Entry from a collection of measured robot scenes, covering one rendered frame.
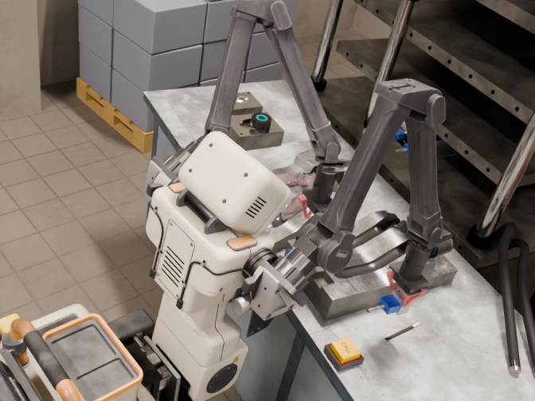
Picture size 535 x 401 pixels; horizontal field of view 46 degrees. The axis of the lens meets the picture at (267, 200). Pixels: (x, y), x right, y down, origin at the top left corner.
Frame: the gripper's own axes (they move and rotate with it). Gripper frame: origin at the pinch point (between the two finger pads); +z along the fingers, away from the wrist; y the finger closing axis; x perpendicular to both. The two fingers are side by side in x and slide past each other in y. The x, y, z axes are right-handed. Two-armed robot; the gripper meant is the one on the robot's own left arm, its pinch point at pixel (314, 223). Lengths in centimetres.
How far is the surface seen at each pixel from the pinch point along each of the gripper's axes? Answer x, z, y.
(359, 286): -9.1, 13.0, -16.3
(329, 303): 2.1, 14.7, -18.0
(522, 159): -73, -14, -6
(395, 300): -10.8, 6.9, -28.9
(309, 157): -27, 10, 44
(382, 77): -74, -4, 69
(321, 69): -73, 12, 109
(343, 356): 6.4, 17.9, -33.3
